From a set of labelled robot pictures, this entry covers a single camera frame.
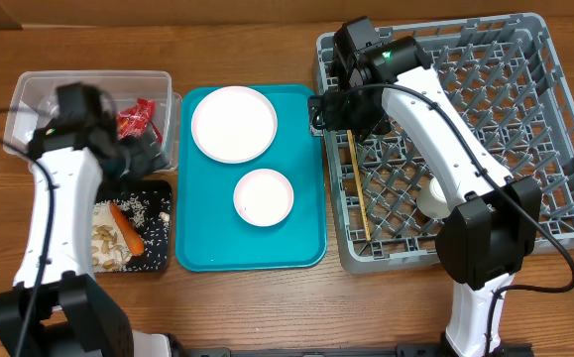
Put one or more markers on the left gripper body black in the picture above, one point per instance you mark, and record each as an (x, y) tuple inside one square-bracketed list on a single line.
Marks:
[(133, 162)]

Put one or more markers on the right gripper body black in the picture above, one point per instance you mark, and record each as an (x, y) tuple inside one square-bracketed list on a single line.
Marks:
[(354, 113)]

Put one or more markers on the wooden chopstick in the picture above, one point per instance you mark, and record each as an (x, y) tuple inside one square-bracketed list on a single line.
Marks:
[(358, 183)]

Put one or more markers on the red snack wrapper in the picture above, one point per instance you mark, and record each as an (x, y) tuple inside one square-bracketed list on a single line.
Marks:
[(136, 121)]

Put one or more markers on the orange carrot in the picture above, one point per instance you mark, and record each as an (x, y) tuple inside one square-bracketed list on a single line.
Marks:
[(132, 239)]

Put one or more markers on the white plate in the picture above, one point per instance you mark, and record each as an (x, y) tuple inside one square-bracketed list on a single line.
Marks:
[(234, 124)]

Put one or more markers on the rice and peanut leftovers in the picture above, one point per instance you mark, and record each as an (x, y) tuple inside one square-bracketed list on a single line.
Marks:
[(108, 243)]

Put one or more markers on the white paper cup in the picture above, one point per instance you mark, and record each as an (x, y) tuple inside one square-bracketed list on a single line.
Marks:
[(431, 201)]

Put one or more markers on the pink bowl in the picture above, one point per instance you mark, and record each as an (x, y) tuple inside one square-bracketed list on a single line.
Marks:
[(263, 197)]

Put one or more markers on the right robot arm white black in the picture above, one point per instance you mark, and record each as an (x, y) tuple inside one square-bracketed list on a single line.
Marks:
[(492, 219)]

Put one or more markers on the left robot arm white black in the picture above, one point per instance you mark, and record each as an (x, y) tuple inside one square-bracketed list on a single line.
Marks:
[(55, 307)]

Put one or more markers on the grey dishwasher rack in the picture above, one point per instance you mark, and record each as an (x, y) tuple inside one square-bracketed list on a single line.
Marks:
[(503, 76)]

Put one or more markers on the black tray bin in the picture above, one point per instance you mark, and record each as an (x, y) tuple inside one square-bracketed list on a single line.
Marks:
[(157, 248)]

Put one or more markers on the teal plastic tray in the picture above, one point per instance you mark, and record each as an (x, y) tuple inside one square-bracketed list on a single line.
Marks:
[(210, 236)]

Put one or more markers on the clear plastic bin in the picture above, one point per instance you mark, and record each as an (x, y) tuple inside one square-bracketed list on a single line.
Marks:
[(35, 93)]

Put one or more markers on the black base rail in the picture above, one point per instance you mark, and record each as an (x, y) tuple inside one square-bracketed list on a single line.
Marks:
[(402, 350)]

